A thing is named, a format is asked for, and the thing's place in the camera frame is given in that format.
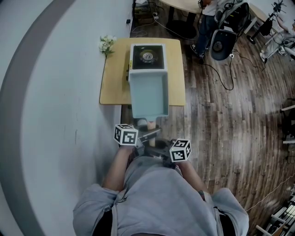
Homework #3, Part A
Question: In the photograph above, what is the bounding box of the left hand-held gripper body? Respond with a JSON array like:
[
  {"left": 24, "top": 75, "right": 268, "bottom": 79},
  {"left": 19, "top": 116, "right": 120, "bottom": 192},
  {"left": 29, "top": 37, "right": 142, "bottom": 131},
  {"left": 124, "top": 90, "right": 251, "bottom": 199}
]
[{"left": 113, "top": 124, "right": 148, "bottom": 158}]

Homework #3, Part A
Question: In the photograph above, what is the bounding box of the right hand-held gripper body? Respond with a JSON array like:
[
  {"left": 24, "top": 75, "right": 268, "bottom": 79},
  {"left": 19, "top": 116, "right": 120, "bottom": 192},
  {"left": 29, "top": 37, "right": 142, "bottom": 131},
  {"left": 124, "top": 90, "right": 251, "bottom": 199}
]
[{"left": 147, "top": 138, "right": 192, "bottom": 170}]

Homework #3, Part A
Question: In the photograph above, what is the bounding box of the light blue square frying pan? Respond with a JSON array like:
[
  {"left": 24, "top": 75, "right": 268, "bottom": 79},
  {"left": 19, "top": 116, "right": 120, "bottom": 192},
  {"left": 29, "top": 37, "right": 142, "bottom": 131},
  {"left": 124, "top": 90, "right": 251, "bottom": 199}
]
[{"left": 128, "top": 70, "right": 170, "bottom": 147}]

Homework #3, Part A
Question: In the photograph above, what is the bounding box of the white portable gas stove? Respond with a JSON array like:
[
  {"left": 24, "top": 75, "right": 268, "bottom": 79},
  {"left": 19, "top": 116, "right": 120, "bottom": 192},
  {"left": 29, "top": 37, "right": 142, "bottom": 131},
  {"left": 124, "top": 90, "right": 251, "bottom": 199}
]
[{"left": 125, "top": 43, "right": 168, "bottom": 82}]

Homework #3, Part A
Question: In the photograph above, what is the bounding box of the person's right forearm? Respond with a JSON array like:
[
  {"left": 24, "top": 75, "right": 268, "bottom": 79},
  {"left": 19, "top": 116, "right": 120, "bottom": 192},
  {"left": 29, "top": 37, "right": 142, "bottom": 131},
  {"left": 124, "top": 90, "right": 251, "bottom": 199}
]
[{"left": 177, "top": 159, "right": 210, "bottom": 198}]

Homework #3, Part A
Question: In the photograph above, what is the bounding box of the person's left forearm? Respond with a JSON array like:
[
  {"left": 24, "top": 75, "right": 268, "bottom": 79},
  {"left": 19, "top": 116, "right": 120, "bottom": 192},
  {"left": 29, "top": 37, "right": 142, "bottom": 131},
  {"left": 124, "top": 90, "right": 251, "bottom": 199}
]
[{"left": 102, "top": 146, "right": 137, "bottom": 192}]

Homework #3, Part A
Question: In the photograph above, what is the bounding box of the person's grey shirt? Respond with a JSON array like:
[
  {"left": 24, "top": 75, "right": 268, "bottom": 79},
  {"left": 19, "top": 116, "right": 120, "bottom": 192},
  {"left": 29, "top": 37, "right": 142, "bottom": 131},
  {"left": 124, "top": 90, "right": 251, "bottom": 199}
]
[{"left": 72, "top": 156, "right": 250, "bottom": 236}]

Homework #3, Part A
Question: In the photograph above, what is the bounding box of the white flower bouquet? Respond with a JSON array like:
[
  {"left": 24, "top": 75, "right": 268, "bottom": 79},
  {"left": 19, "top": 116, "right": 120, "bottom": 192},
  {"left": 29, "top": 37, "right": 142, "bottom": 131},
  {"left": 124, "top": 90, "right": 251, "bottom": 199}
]
[{"left": 98, "top": 35, "right": 118, "bottom": 61}]

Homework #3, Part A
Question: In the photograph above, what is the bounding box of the grey shell chair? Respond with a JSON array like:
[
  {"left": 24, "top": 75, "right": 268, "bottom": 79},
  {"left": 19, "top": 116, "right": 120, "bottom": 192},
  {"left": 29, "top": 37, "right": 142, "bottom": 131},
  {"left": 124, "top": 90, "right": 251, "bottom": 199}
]
[{"left": 210, "top": 29, "right": 238, "bottom": 61}]

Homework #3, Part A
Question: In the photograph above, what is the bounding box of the round table with black base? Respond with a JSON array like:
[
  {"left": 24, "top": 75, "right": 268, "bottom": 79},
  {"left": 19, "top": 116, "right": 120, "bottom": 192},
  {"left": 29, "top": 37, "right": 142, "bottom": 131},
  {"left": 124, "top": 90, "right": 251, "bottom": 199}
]
[{"left": 158, "top": 0, "right": 208, "bottom": 39}]

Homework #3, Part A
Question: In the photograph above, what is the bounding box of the white metal rack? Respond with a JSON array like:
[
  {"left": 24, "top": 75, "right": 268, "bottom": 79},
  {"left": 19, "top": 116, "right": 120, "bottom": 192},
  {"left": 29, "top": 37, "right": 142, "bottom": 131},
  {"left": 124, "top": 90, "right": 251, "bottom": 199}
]
[{"left": 255, "top": 200, "right": 295, "bottom": 236}]

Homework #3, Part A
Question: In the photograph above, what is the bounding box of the white desk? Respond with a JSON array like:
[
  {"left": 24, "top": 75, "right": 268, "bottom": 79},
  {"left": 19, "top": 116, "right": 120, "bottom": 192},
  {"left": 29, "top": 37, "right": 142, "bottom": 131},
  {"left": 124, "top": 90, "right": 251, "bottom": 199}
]
[{"left": 243, "top": 4, "right": 268, "bottom": 34}]

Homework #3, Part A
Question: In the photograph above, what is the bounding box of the black tripod stand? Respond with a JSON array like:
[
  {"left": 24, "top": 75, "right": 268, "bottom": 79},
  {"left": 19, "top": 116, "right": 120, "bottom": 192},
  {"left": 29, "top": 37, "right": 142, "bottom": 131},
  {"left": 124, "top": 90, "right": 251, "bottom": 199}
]
[{"left": 246, "top": 0, "right": 286, "bottom": 45}]

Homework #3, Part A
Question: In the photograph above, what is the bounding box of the black floor cable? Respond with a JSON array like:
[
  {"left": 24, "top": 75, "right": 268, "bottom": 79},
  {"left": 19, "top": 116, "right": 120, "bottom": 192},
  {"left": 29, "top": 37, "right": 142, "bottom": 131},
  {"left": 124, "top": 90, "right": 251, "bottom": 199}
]
[{"left": 201, "top": 60, "right": 235, "bottom": 91}]

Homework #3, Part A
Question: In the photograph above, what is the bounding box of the white thin cable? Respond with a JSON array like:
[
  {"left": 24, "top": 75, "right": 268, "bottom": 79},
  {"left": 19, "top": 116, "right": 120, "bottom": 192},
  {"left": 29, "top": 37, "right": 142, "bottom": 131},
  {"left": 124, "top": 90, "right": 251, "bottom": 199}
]
[{"left": 245, "top": 174, "right": 295, "bottom": 212}]

